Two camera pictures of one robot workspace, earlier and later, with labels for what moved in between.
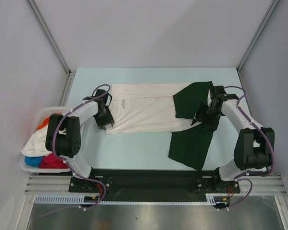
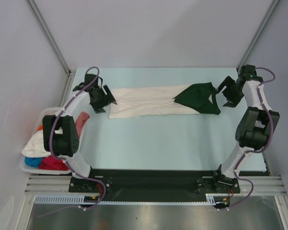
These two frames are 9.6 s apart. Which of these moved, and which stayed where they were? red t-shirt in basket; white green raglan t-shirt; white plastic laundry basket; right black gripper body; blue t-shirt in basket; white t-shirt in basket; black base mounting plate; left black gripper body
Moved: right black gripper body; white green raglan t-shirt; left black gripper body
Stayed: white t-shirt in basket; blue t-shirt in basket; red t-shirt in basket; white plastic laundry basket; black base mounting plate
